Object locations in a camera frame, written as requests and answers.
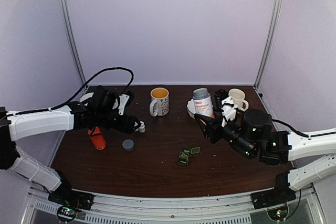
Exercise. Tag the orange pill bottle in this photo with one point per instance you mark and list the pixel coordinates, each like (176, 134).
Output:
(97, 138)

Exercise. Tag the right aluminium frame post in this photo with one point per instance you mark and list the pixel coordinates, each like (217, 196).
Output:
(269, 41)

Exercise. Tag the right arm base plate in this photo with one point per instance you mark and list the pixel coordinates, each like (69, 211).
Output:
(273, 197)

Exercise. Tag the green weekly pill organizer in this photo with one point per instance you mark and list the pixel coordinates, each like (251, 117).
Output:
(185, 155)

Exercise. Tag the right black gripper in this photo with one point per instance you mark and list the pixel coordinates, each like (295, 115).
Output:
(212, 127)

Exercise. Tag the shorter small white bottle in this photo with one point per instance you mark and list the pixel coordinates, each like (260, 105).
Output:
(142, 127)

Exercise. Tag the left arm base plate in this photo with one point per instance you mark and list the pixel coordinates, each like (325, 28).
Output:
(76, 200)

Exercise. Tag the small white bowl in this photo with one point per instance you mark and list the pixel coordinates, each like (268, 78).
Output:
(86, 98)

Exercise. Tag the aluminium front rail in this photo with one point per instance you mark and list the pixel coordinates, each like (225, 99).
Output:
(234, 208)

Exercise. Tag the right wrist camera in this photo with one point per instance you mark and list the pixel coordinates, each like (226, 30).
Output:
(226, 106)

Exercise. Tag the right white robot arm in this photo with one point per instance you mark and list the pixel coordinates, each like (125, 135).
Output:
(253, 137)

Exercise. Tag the grey lid pill bottle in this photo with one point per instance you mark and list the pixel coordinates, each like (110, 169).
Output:
(203, 103)

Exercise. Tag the white scalloped dish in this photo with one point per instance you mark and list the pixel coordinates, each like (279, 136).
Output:
(191, 108)

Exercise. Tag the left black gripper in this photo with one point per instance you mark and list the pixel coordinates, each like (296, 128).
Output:
(127, 125)

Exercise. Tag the cream ribbed mug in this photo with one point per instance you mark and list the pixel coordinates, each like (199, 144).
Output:
(238, 97)

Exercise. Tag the left aluminium frame post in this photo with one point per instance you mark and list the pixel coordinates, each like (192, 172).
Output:
(71, 41)

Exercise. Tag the aluminium frame post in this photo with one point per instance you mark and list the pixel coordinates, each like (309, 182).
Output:
(269, 41)
(71, 41)

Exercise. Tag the white mug yellow inside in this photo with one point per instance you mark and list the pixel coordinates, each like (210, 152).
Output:
(159, 105)

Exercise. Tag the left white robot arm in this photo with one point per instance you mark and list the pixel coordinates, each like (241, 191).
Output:
(100, 109)

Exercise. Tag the grey bottle cap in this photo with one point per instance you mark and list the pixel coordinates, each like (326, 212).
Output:
(128, 145)

